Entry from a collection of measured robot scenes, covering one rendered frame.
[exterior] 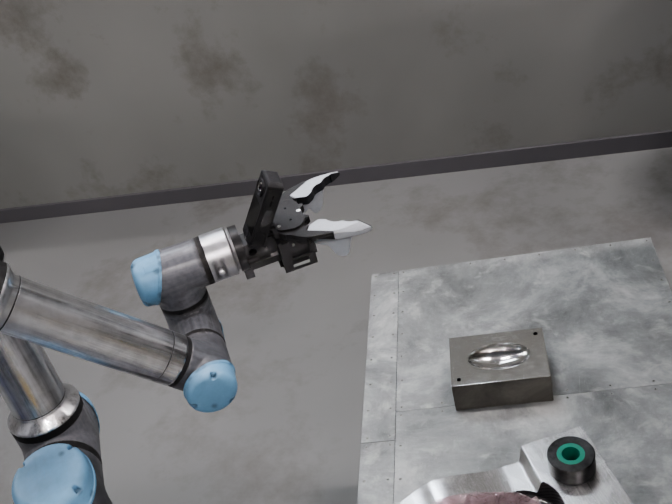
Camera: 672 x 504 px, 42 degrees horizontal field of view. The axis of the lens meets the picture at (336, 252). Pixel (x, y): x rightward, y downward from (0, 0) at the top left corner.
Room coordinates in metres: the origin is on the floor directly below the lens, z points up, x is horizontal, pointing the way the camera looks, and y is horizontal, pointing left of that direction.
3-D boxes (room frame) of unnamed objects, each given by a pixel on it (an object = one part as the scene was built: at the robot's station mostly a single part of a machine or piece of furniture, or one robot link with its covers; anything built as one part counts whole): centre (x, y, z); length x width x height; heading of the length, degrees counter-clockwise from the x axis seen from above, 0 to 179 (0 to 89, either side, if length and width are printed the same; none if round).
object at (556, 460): (0.98, -0.30, 0.93); 0.08 x 0.08 x 0.04
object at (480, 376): (1.34, -0.27, 0.83); 0.20 x 0.15 x 0.07; 77
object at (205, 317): (1.08, 0.24, 1.34); 0.11 x 0.08 x 0.11; 9
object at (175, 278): (1.10, 0.24, 1.43); 0.11 x 0.08 x 0.09; 99
